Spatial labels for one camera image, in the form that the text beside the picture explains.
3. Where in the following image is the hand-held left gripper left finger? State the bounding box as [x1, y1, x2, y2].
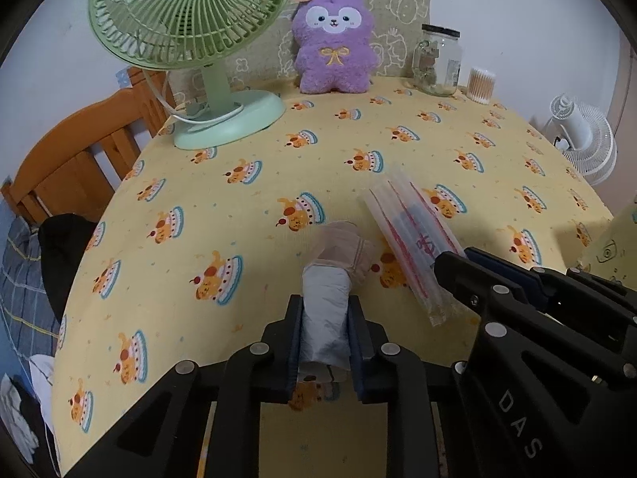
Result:
[64, 295, 303, 478]

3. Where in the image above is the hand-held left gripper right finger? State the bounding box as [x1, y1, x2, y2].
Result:
[348, 295, 479, 478]

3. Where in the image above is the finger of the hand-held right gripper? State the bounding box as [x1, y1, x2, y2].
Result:
[432, 251, 538, 324]
[465, 247, 637, 312]

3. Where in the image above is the pale cloth bundle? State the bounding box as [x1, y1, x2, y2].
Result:
[297, 220, 381, 372]

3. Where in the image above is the clear plastic zip bag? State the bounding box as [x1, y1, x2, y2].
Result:
[363, 169, 471, 328]

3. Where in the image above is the paper-wrapped cardboard box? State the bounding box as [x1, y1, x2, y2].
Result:
[577, 209, 637, 290]

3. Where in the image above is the white standing fan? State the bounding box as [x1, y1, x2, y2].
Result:
[549, 94, 618, 186]

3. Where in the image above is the yellow printed tablecloth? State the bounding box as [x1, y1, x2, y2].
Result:
[52, 77, 618, 478]

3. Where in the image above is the cotton swab container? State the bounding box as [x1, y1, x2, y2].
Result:
[466, 67, 497, 105]

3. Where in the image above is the glass jar with black lid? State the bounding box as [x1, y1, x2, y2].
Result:
[412, 24, 463, 98]

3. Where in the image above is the black cloth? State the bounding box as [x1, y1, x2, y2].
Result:
[39, 213, 98, 324]

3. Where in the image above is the purple plush toy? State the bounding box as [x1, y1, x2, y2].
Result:
[291, 0, 377, 95]

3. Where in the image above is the blue plaid blanket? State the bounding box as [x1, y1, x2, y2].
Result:
[0, 219, 63, 359]

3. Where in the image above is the beige patterned cushion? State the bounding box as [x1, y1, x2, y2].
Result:
[226, 0, 433, 83]

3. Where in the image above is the white crumpled cloth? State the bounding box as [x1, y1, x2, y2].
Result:
[0, 353, 55, 464]

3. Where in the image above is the wooden chair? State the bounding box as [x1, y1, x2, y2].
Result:
[0, 67, 175, 225]

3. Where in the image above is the green table fan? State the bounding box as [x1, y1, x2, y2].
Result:
[88, 0, 302, 150]

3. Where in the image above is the white fan cable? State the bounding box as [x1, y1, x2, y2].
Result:
[144, 67, 244, 125]

